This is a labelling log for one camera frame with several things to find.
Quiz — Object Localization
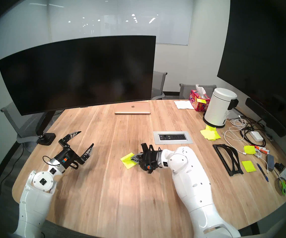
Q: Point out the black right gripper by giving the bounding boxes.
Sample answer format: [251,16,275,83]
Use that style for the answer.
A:
[130,143,162,174]

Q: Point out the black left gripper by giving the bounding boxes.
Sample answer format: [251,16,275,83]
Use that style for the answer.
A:
[54,131,94,169]

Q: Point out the yellow sticky note pad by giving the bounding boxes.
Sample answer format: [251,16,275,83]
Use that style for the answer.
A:
[120,152,138,169]

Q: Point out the curved black computer monitor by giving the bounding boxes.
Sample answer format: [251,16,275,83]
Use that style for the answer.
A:
[0,35,156,116]

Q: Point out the crumpled yellow sticky notes pile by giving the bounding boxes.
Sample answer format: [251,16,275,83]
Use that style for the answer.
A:
[200,125,221,141]

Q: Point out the flat yellow sticky note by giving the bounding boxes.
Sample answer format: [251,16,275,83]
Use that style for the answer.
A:
[241,160,257,173]

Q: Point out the silver table power outlet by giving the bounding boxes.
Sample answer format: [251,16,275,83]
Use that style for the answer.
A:
[153,131,193,145]

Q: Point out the rose gold closed laptop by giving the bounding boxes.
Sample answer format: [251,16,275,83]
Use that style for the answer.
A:
[115,102,151,115]

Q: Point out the grey mesh office chair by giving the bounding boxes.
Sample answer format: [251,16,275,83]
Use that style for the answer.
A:
[179,83,217,100]
[151,71,168,100]
[0,101,59,153]

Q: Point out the white paper napkin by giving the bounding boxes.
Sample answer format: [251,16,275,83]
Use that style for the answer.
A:
[174,100,195,110]

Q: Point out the colourful floral tissue box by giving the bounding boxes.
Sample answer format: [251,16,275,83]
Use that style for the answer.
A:
[189,84,211,112]

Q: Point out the white cylindrical pedal bin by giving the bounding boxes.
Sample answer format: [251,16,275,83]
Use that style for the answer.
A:
[203,88,239,128]

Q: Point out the white power adapter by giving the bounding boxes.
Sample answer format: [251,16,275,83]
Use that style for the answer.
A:
[249,131,264,142]

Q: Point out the blue ballpoint pen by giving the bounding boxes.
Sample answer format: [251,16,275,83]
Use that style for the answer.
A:
[256,163,269,182]

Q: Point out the grey whiteboard eraser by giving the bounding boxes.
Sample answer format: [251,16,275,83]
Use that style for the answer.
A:
[266,154,275,172]

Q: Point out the black video sound bar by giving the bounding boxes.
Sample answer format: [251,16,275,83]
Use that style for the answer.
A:
[245,98,286,138]

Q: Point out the black frame laptop stand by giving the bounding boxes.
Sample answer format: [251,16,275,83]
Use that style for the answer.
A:
[212,144,244,177]

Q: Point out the white charging cable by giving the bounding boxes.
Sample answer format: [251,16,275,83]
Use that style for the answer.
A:
[223,118,269,175]

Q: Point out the black looped cable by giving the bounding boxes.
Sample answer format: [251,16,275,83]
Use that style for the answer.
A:
[240,115,272,147]

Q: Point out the glass wall whiteboard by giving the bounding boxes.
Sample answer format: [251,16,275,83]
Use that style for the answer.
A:
[48,0,194,46]

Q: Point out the green handled scissors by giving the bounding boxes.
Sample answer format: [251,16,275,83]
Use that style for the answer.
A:
[276,171,286,196]
[274,177,286,194]

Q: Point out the large black wall television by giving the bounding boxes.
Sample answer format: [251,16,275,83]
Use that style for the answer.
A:
[217,0,286,139]

